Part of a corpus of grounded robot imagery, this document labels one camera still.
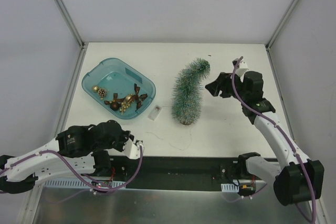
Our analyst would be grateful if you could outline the small frosted green christmas tree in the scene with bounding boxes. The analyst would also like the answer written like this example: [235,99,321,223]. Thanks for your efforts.
[171,58,211,125]

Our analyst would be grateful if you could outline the clear battery box fairy lights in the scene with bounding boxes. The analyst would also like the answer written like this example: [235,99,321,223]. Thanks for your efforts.
[148,105,192,151]

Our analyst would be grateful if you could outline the teal transparent plastic bin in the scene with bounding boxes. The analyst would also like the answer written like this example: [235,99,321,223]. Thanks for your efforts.
[81,58,156,120]

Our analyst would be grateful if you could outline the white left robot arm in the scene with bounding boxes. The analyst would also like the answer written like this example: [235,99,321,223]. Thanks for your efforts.
[1,120,144,194]

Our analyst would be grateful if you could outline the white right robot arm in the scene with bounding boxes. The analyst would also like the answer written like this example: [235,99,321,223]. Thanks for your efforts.
[205,71,324,206]

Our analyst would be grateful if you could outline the brown matte ball ornament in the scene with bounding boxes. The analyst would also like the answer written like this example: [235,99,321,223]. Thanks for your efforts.
[110,102,120,111]

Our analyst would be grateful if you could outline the gold berry sprig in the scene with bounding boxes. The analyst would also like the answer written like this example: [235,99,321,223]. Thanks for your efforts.
[119,94,135,114]

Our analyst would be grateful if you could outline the brown ribbon bow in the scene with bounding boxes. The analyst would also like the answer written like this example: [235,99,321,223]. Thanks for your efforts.
[104,84,148,111]

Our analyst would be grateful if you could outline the frosted pine cone ornament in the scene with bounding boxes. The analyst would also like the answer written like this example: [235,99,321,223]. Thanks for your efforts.
[97,88,107,99]

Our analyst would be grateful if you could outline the gold glitter ball ornament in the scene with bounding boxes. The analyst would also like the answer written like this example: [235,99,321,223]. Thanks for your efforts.
[92,86,100,93]

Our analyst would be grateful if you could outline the left controller board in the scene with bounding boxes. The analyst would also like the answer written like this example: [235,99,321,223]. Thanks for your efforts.
[45,178,124,189]

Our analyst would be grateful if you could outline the controller board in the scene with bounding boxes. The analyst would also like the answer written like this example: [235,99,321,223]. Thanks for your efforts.
[45,178,124,189]
[220,184,256,193]

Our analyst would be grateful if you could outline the right controller board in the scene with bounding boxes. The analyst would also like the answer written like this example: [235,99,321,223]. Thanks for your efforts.
[220,184,256,193]

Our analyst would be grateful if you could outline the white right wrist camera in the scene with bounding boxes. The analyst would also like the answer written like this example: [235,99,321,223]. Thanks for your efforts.
[232,56,249,78]

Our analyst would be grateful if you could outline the left aluminium corner post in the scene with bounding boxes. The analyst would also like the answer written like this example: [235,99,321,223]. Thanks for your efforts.
[54,0,85,49]

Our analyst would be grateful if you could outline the aluminium corner post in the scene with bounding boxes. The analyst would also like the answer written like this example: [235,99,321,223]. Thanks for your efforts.
[54,0,85,49]
[265,0,318,49]

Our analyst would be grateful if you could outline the right aluminium corner post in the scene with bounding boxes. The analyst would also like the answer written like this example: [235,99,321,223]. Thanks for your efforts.
[265,0,318,49]

